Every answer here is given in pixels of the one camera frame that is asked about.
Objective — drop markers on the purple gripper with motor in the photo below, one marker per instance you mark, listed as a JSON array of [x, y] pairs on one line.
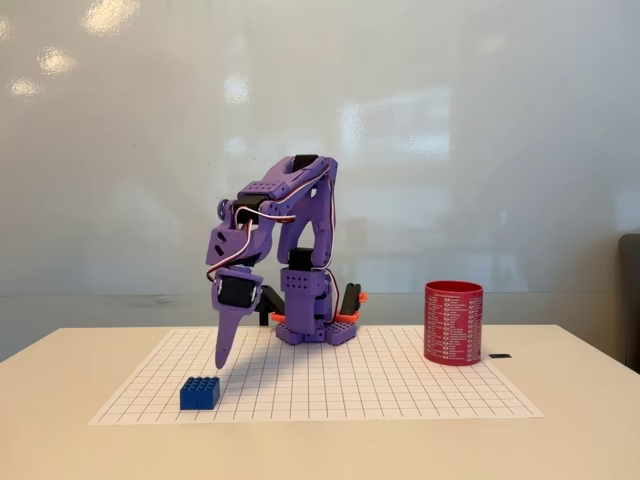
[[233, 295]]

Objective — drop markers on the blue toy brick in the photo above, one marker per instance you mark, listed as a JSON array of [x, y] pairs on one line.
[[200, 392]]

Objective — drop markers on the purple robot arm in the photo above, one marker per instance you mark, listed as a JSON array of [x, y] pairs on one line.
[[305, 295]]

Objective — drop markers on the red cup with white print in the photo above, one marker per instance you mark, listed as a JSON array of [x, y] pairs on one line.
[[452, 325]]

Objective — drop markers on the black clamp with orange knob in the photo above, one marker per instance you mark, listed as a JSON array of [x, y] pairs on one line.
[[351, 300]]

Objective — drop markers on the white grid paper sheet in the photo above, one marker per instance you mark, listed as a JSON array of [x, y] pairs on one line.
[[350, 390]]

